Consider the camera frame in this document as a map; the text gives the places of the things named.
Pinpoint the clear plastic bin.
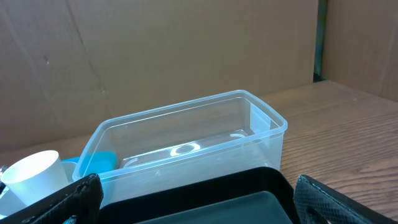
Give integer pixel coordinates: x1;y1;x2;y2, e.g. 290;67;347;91
74;90;288;205

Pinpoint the black plastic tray bin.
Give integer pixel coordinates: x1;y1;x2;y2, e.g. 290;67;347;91
99;167;300;223

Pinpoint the teal serving tray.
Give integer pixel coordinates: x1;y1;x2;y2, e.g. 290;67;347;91
62;151;119;182

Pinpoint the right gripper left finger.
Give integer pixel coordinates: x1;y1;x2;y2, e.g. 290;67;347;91
1;173;104;224

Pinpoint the grey metal saucer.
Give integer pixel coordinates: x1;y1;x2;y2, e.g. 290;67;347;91
0;161;77;219

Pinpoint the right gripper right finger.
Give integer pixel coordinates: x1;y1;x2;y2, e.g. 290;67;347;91
293;175;397;224

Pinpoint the white paper cup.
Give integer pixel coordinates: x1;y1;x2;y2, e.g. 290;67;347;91
1;150;69;206

